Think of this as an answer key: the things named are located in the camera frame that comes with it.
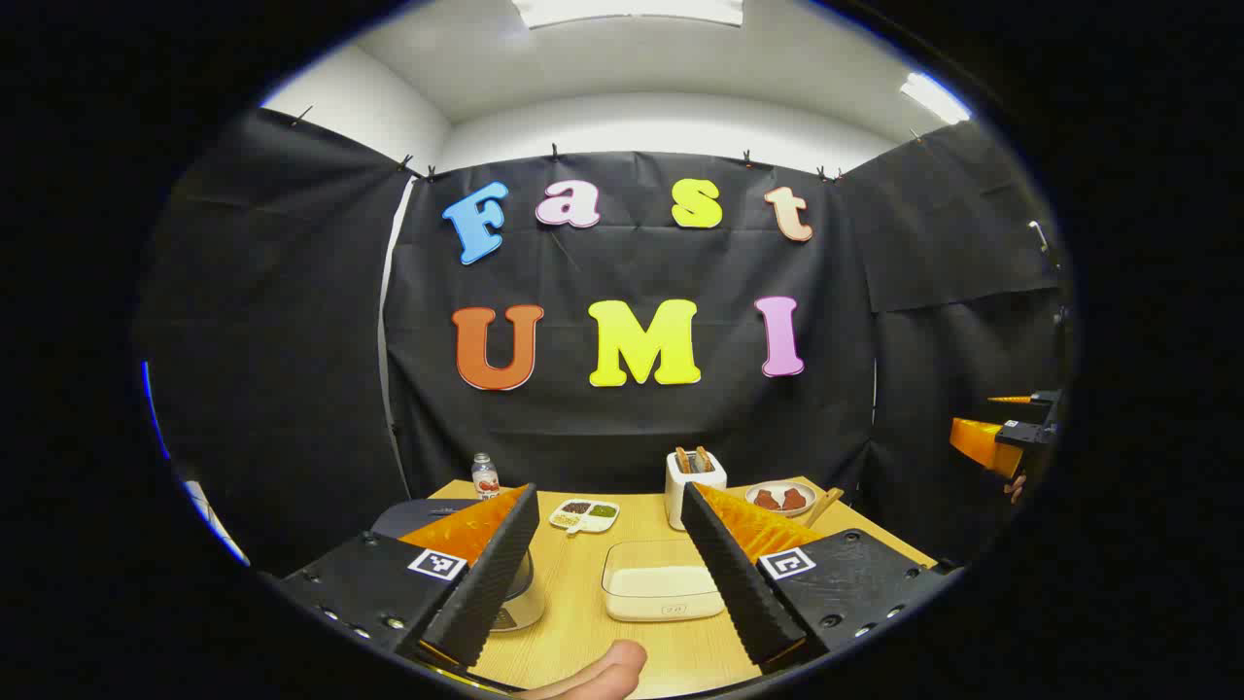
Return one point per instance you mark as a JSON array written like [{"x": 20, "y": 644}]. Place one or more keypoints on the large ceiling light panel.
[{"x": 632, "y": 10}]

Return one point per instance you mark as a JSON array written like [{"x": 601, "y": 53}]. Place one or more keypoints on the brown meat piece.
[
  {"x": 794, "y": 499},
  {"x": 766, "y": 500}
]

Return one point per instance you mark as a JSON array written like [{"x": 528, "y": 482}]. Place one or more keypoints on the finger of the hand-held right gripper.
[
  {"x": 1016, "y": 399},
  {"x": 982, "y": 442}
]

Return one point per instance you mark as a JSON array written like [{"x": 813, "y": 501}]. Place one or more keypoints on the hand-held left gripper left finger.
[{"x": 486, "y": 574}]

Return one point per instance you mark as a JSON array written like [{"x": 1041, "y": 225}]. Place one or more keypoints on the toast slice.
[
  {"x": 702, "y": 458},
  {"x": 682, "y": 460}
]

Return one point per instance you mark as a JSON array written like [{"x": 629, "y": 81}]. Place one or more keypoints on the wooden spoon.
[{"x": 824, "y": 506}]

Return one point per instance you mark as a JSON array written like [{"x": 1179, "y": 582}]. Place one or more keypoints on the small ceiling light panel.
[{"x": 933, "y": 97}]

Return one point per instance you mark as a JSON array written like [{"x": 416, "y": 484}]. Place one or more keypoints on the small clear bottle red label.
[{"x": 485, "y": 476}]

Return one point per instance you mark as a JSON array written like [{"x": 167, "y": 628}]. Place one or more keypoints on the white toaster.
[{"x": 695, "y": 496}]

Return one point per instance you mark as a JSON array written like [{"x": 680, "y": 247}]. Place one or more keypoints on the dark grey rice cooker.
[{"x": 520, "y": 598}]

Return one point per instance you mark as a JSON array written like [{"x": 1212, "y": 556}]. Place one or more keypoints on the black backdrop cloth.
[{"x": 632, "y": 428}]

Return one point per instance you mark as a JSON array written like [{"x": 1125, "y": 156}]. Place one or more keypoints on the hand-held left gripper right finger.
[{"x": 739, "y": 583}]

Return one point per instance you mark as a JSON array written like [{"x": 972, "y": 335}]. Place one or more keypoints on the white divided grain dish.
[{"x": 583, "y": 515}]

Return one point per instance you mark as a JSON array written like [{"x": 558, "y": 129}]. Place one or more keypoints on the clear plastic rice container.
[{"x": 661, "y": 556}]

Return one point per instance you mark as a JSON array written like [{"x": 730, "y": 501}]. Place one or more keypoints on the white round plate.
[{"x": 780, "y": 489}]

